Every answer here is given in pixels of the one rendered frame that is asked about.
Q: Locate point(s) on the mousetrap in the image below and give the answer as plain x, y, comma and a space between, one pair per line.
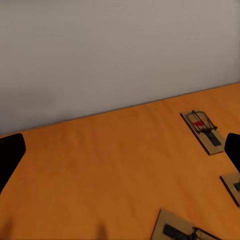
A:
205, 131
172, 227
232, 184

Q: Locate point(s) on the cabinet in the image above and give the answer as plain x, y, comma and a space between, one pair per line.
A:
107, 176

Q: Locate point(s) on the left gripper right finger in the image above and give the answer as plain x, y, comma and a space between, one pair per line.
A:
232, 149

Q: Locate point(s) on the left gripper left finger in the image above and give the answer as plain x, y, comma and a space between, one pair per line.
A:
12, 150

